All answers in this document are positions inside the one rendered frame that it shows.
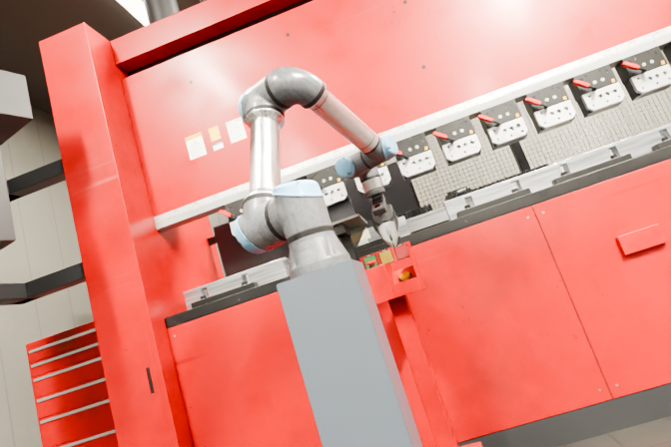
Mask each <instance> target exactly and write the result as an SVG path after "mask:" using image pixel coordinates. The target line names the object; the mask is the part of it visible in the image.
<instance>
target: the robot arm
mask: <svg viewBox="0 0 671 447"><path fill-rule="evenodd" d="M294 105H301V106H302V107H303V108H304V109H311V110H312V111H313V112H315V113H316V114H317V115H318V116H319V117H321V118H322V119H323V120H324V121H325V122H327V123H328V124H329V125H330V126H331V127H333V128H334V129H335V130H336V131H337V132H339V133H340V134H341V135H342V136H343V137H345V138H346V139H347V140H348V141H349V142H351V143H352V144H353V145H354V146H355V147H357V148H358V149H359V151H358V152H356V153H354V154H352V155H351V156H349V157H342V158H339V159H338V160H337V161H336V163H335V172H336V174H337V175H338V176H339V177H340V178H342V179H353V178H359V180H360V183H361V185H362V187H361V189H363V190H364V193H365V194H366V198H367V199H368V198H372V199H371V208H372V210H371V214H372V218H373V220H371V221H372V225H373V228H374V230H375V231H376V232H377V233H378V234H379V235H380V237H381V238H382V239H383V240H384V241H385V242H386V243H387V244H388V245H390V246H391V247H396V245H397V240H398V218H397V216H396V215H395V212H394V211H393V209H392V206H391V205H387V204H386V203H385V197H384V195H383V193H384V192H385V189H384V185H383V182H382V179H381V176H380V174H379V171H378V169H377V166H378V165H380V164H382V163H384V162H386V161H389V160H390V159H392V158H393V157H395V156H396V155H397V152H398V149H397V144H396V142H395V140H394V139H393V138H392V137H391V136H385V137H382V138H381V137H380V136H378V135H377V134H376V133H375V132H374V131H373V130H372V129H371V128H369V127H368V126H367V125H366V124H365V123H364V122H363V121H362V120H360V119H359V118H358V117H357V116H356V115H355V114H354V113H353V112H351V111H350V110H349V109H348V108H347V107H346V106H345V105H344V104H342V103H341V102H340V101H339V100H338V99H337V98H336V97H335V96H333V95H332V94H331V93H330V92H329V91H328V90H327V86H326V84H325V83H324V82H323V81H322V80H321V79H319V78H318V77H317V76H315V75H314V74H312V73H310V72H308V71H306V70H303V69H300V68H296V67H279V68H276V69H274V70H272V71H271V72H270V73H269V74H268V75H267V76H266V77H265V78H263V79H262V80H261V81H259V82H258V83H257V84H256V85H254V86H253V87H251V88H249V89H248V90H247V91H246V92H245V93H244V94H243V95H242V96H241V98H240V99H239V103H238V109H239V114H240V115H241V116H242V120H243V121H244V123H245V124H246V125H247V126H248V127H249V128H250V129H251V143H250V194H249V195H248V196H246V197H245V199H244V205H243V214H242V215H241V216H239V217H238V218H237V219H236V221H235V223H234V232H235V236H236V238H237V240H238V242H239V243H240V244H241V245H242V247H243V248H244V249H246V250H247V251H249V252H252V253H257V254H259V253H264V252H266V251H271V250H273V249H274V248H275V247H277V246H279V245H282V244H284V243H286V242H287V243H288V245H289V249H290V265H289V275H290V278H291V279H293V278H296V277H299V276H302V275H305V274H308V273H311V272H314V271H317V270H320V269H323V268H326V267H329V266H332V265H334V264H337V263H340V262H343V261H346V260H349V259H350V256H349V253H348V252H347V251H346V249H345V248H344V246H343V245H342V244H341V242H340V241H339V239H338V238H337V237H336V234H335V231H334V228H333V225H332V222H331V218H330V215H329V212H328V209H327V206H326V203H325V200H324V195H323V194H322V191H321V188H320V186H319V184H318V183H317V182H315V181H312V180H300V181H294V182H289V183H285V184H281V140H280V129H281V128H282V127H283V126H284V124H285V111H286V110H288V109H289V108H291V107H292V106H294ZM386 222H390V223H389V225H388V229H389V230H390V231H391V237H392V241H391V240H390V238H389V235H388V234H387V229H386V226H383V225H382V224H383V223H386Z"/></svg>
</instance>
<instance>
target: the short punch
mask: <svg viewBox="0 0 671 447"><path fill-rule="evenodd" d="M329 208H330V211H331V214H332V217H333V221H334V222H337V221H339V220H342V219H345V218H348V217H351V216H354V215H355V213H354V210H353V207H352V204H351V201H350V200H347V201H344V202H341V203H339V204H336V205H333V206H330V207H329Z"/></svg>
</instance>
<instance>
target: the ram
mask: <svg viewBox="0 0 671 447"><path fill-rule="evenodd" d="M669 26H671V0H313V1H311V2H309V3H306V4H304V5H301V6H299V7H296V8H294V9H292V10H289V11H287V12H284V13H282V14H280V15H277V16H275V17H272V18H270V19H267V20H265V21H263V22H260V23H258V24H255V25H253V26H250V27H248V28H246V29H243V30H241V31H238V32H236V33H234V34H231V35H229V36H226V37H224V38H221V39H219V40H217V41H214V42H212V43H209V44H207V45H204V46H202V47H200V48H197V49H195V50H192V51H190V52H188V53H185V54H183V55H180V56H178V57H175V58H173V59H171V60H168V61H166V62H163V63H161V64H158V65H156V66H154V67H151V68H149V69H146V70H144V71H142V72H139V73H137V74H134V75H132V76H129V77H127V78H125V79H122V80H121V81H122V85H123V89H124V93H125V98H126V102H127V106H128V110H129V115H130V119H131V123H132V127H133V132H134V136H135V140H136V144H137V149H138V153H139V157H140V161H141V166H142V170H143V174H144V178H145V182H146V187H147V191H148V195H149V199H150V204H151V208H152V212H153V216H154V217H156V216H159V215H162V214H164V213H167V212H170V211H172V210H175V209H178V208H180V207H183V206H186V205H189V204H191V203H194V202H197V201H199V200H202V199H205V198H207V197H210V196H213V195H215V194H218V193H221V192H224V191H226V190H229V189H232V188H234V187H237V186H240V185H242V184H245V183H248V182H249V181H250V143H251V129H250V128H249V127H248V126H247V125H246V124H245V123H244V121H243V123H244V126H245V129H246V133H247V136H248V137H247V138H246V139H244V140H241V141H238V142H236V143H233V144H231V141H230V138H229V134H228V131H227V127H226V124H225V122H228V121H230V120H233V119H235V118H238V117H241V115H240V114H239V109H238V103H239V99H240V98H241V96H242V95H243V94H244V93H245V92H246V91H247V90H248V89H249V88H251V87H253V86H254V85H256V84H257V83H258V82H259V81H261V80H262V79H263V78H265V77H266V76H267V75H268V74H269V73H270V72H271V71H272V70H274V69H276V68H279V67H296V68H300V69H303V70H306V71H308V72H310V73H312V74H314V75H315V76H317V77H318V78H319V79H321V80H322V81H323V82H324V83H325V84H326V86H327V90H328V91H329V92H330V93H331V94H332V95H333V96H335V97H336V98H337V99H338V100H339V101H340V102H341V103H342V104H344V105H345V106H346V107H347V108H348V109H349V110H350V111H351V112H353V113H354V114H355V115H356V116H357V117H358V118H359V119H360V120H362V121H363V122H364V123H365V124H366V125H367V126H368V127H369V128H371V129H372V130H373V131H374V132H375V133H376V134H380V133H383V132H385V131H388V130H391V129H394V128H396V127H399V126H402V125H404V124H407V123H410V122H412V121H415V120H418V119H421V118H423V117H426V116H429V115H431V114H434V113H437V112H439V111H442V110H445V109H447V108H450V107H453V106H456V105H458V104H461V103H464V102H466V101H469V100H472V99H474V98H477V97H480V96H483V95H485V94H488V93H491V92H493V91H496V90H499V89H501V88H504V87H507V86H510V85H512V84H515V83H518V82H520V81H523V80H526V79H528V78H531V77H534V76H537V75H539V74H542V73H545V72H547V71H550V70H553V69H555V68H558V67H561V66H563V65H566V64H569V63H572V62H574V61H577V60H580V59H582V58H585V57H588V56H590V55H593V54H596V53H599V52H601V51H604V50H607V49H609V48H612V47H615V46H617V45H620V44H623V43H626V42H628V41H631V40H634V39H636V38H639V37H642V36H644V35H647V34H650V33H653V32H655V31H658V30H661V29H663V28H666V27H669ZM670 42H671V34H669V35H666V36H663V37H661V38H658V39H655V40H652V41H650V42H647V43H644V44H642V45H639V46H636V47H633V48H631V49H628V50H625V51H623V52H620V53H617V54H614V55H612V56H609V57H606V58H604V59H601V60H598V61H596V62H593V63H590V64H587V65H585V66H582V67H579V68H577V69H574V70H571V71H568V72H566V73H563V74H560V75H558V76H555V77H552V78H549V79H547V80H544V81H541V82H539V83H536V84H533V85H530V86H528V87H525V88H522V89H520V90H517V91H514V92H511V93H509V94H506V95H503V96H501V97H498V98H495V99H492V100H490V101H487V102H484V103H482V104H479V105H476V106H473V107H471V108H468V109H465V110H463V111H460V112H457V113H454V114H452V115H449V116H446V117H444V118H441V119H438V120H436V121H433V122H430V123H427V124H425V125H422V126H419V127H417V128H414V129H411V130H408V131H406V132H403V133H400V134H398V135H395V136H392V138H393V139H394V140H395V141H396V142H398V141H401V140H403V139H406V138H409V137H411V136H414V135H417V134H420V133H422V132H424V134H425V136H428V135H431V134H432V132H435V128H436V127H439V126H441V125H444V124H447V123H450V122H452V121H455V120H458V119H461V118H463V117H466V116H468V117H469V119H470V120H472V119H475V118H478V116H479V112H480V111H482V110H485V109H488V108H491V107H493V106H496V105H499V104H501V103H504V102H507V101H510V100H512V99H514V100H515V102H516V103H519V102H521V101H523V99H524V97H525V95H526V94H529V93H531V92H534V91H537V90H540V89H542V88H545V87H548V86H551V85H553V84H556V83H559V82H561V83H562V85H563V86H565V85H568V84H569V82H570V81H571V80H572V78H573V77H575V76H578V75H580V74H583V73H586V72H589V71H591V70H594V69H597V68H600V67H602V66H605V65H608V64H609V65H610V67H611V69H612V68H614V67H616V65H617V64H618V63H619V62H620V61H621V60H622V59H624V58H627V57H630V56H632V55H635V54H638V53H640V52H643V51H646V50H649V49H651V48H654V47H657V46H659V48H660V50H663V49H664V48H665V47H666V46H667V45H668V44H669V43H670ZM215 126H218V127H219V131H220V135H221V139H218V140H216V141H213V142H212V141H211V137H210V133H209V130H208V129H209V128H212V127H215ZM199 132H201V133H202V137H203V140H204V144H205V148H206V152H207V154H206V155H203V156H200V157H198V158H195V159H193V160H191V159H190V155H189V151H188V147H187V144H186V140H185V138H187V137H189V136H192V135H194V134H197V133H199ZM280 140H281V170H283V169H286V168H288V167H291V166H294V165H296V164H299V163H302V162H305V161H307V160H310V159H313V158H315V157H318V156H321V155H323V154H326V153H329V152H331V151H334V150H337V149H340V148H342V147H345V146H348V145H350V144H351V142H349V141H348V140H347V139H346V138H345V137H343V136H342V135H341V134H340V133H339V132H337V131H336V130H335V129H334V128H333V127H331V126H330V125H329V124H328V123H327V122H325V121H324V120H323V119H322V118H321V117H319V116H318V115H317V114H316V113H315V112H313V111H312V110H311V109H304V108H303V107H302V106H301V105H294V106H292V107H291V108H289V109H288V110H286V111H285V124H284V126H283V127H282V128H281V129H280ZM220 141H222V142H223V145H224V147H223V148H221V149H218V150H216V151H214V148H213V144H215V143H218V142H220ZM249 194H250V189H248V190H246V191H243V192H240V193H238V194H235V195H232V196H229V197H227V198H224V199H221V200H219V201H216V202H213V203H210V204H208V205H205V206H202V207H200V208H197V209H194V210H191V211H189V212H186V213H183V214H181V215H178V216H175V217H172V218H170V219H167V220H164V221H162V222H159V223H155V225H156V229H157V230H162V231H167V230H170V229H172V228H175V227H178V226H180V225H183V224H188V223H190V222H193V221H196V220H199V219H201V218H204V217H207V216H210V215H212V214H215V213H218V212H219V210H225V209H226V207H225V205H226V204H229V203H232V202H234V201H237V200H240V199H242V198H245V197H246V196H248V195H249Z"/></svg>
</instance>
